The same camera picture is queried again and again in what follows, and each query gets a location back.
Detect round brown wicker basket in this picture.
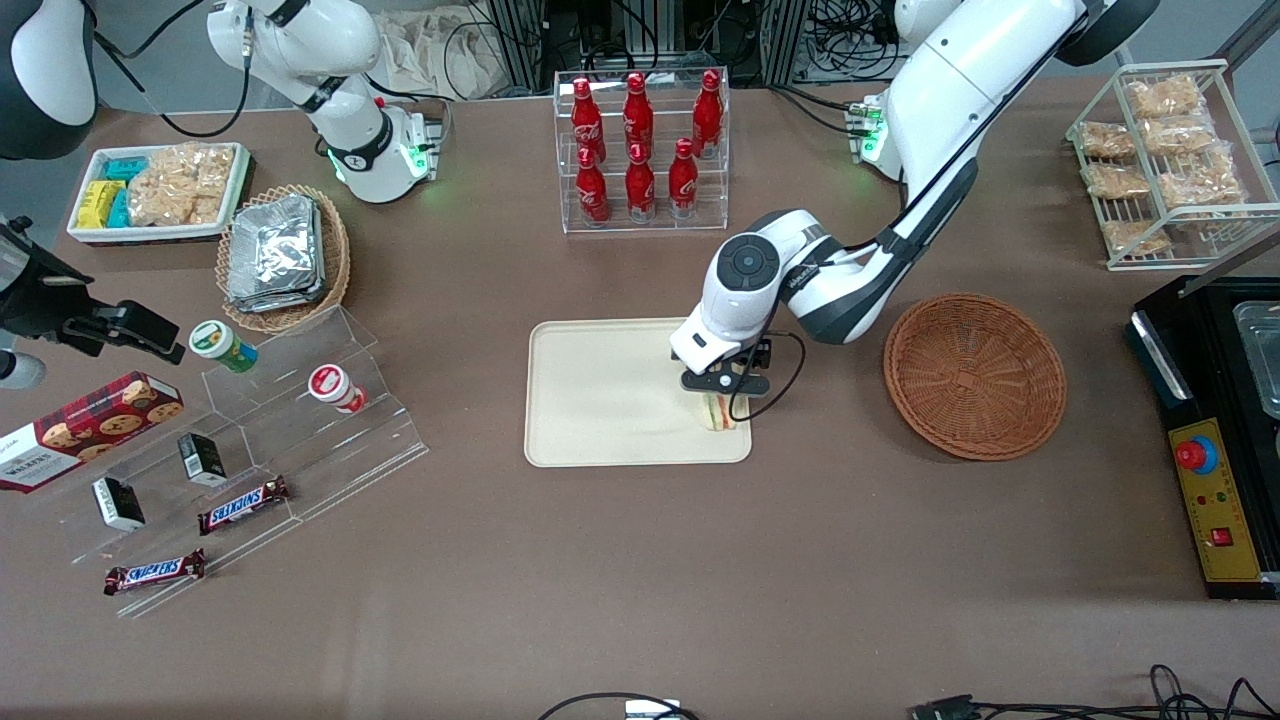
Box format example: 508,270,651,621
883,292,1068,462

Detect aluminium frame profile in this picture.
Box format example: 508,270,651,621
758,0,813,87
488,0,547,93

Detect red tartan cookie box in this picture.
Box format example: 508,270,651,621
0,371,186,494

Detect red cola bottle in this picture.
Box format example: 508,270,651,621
667,138,700,220
692,69,724,158
625,143,658,224
576,147,610,227
570,77,605,163
623,71,655,157

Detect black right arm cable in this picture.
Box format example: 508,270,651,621
90,0,253,140

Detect red strawberry yogurt cup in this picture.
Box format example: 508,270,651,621
307,364,367,415

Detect beige cloth bag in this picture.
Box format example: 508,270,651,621
375,8,503,101

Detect small black carton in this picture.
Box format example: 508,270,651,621
92,476,147,532
177,432,228,488

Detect yellow emergency stop control box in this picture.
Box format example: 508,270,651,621
1168,418,1263,584

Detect white wire rack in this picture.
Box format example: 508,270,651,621
1065,58,1280,273

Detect silver foil wrapped packets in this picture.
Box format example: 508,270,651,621
226,194,328,314

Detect green yogurt cup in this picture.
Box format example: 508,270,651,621
188,319,259,374

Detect yellow snack pack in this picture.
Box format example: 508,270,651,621
76,180,126,230

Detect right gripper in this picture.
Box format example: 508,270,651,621
0,215,188,364

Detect clear acrylic stepped stand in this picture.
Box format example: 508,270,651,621
200,305,431,526
15,395,306,621

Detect black cable heap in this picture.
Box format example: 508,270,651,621
808,0,916,83

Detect black cable plug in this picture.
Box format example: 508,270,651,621
910,694,983,720

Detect beige plastic tray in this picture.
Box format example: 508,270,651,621
524,316,753,468

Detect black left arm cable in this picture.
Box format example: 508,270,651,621
728,100,986,424

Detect Snickers chocolate bar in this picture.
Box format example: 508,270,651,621
103,548,207,597
197,475,293,536

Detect steel pan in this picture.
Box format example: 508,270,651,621
1232,300,1280,421

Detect white rectangular snack tray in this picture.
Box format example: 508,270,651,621
66,142,252,245

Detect clear bag of crackers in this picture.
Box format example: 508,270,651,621
127,144,237,228

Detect black appliance housing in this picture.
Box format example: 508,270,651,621
1128,275,1280,601

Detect black table cable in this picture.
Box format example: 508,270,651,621
538,691,701,720

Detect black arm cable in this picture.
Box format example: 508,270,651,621
728,100,986,424
90,0,253,140

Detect oval light wicker basket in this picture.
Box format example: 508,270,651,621
216,184,352,335

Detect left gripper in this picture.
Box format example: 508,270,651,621
668,312,773,398

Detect clear acrylic bottle rack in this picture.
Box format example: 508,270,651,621
553,67,731,235

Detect black tangled cables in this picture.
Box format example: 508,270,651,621
975,663,1280,720

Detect clear bag of fried snacks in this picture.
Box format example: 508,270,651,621
1143,115,1217,157
1078,120,1137,162
1127,75,1207,122
1085,162,1152,202
1103,218,1172,257
1158,146,1247,212

